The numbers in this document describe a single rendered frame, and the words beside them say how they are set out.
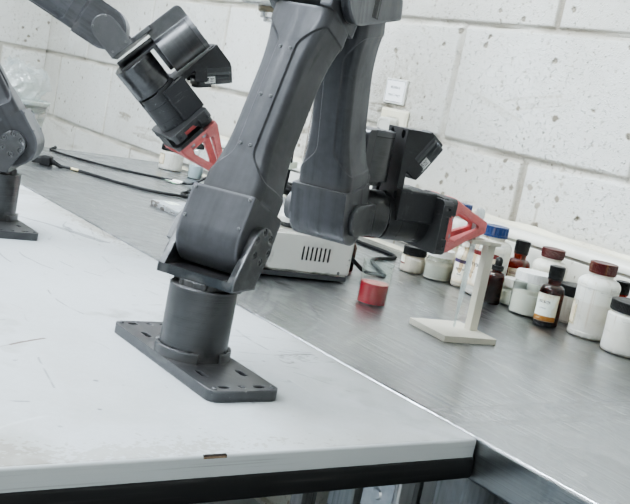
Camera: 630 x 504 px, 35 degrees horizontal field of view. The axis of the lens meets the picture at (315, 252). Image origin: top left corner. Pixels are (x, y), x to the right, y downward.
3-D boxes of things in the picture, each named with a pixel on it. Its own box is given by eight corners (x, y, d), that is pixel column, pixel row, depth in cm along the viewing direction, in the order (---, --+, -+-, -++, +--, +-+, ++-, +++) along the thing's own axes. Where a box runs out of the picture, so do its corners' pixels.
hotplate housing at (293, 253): (222, 272, 136) (232, 215, 135) (190, 251, 148) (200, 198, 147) (360, 286, 147) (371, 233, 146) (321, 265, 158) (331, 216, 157)
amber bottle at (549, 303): (540, 320, 148) (553, 263, 146) (561, 328, 145) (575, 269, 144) (527, 321, 145) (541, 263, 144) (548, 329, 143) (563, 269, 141)
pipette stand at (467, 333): (443, 342, 121) (466, 239, 119) (408, 323, 128) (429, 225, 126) (495, 345, 125) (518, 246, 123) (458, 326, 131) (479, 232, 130)
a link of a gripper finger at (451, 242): (468, 193, 127) (407, 185, 123) (502, 204, 121) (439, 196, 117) (457, 245, 129) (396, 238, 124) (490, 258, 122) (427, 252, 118)
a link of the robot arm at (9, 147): (38, 129, 142) (-2, 122, 141) (27, 133, 133) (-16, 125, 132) (31, 173, 143) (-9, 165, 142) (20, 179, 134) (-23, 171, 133)
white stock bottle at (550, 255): (528, 310, 155) (543, 248, 153) (518, 302, 160) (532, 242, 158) (562, 316, 155) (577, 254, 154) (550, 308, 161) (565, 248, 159)
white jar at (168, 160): (182, 171, 261) (186, 146, 260) (180, 172, 255) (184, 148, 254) (159, 166, 261) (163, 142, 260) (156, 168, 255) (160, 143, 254)
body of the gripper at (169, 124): (191, 110, 147) (160, 71, 144) (214, 118, 138) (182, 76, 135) (158, 139, 146) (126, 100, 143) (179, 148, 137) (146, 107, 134)
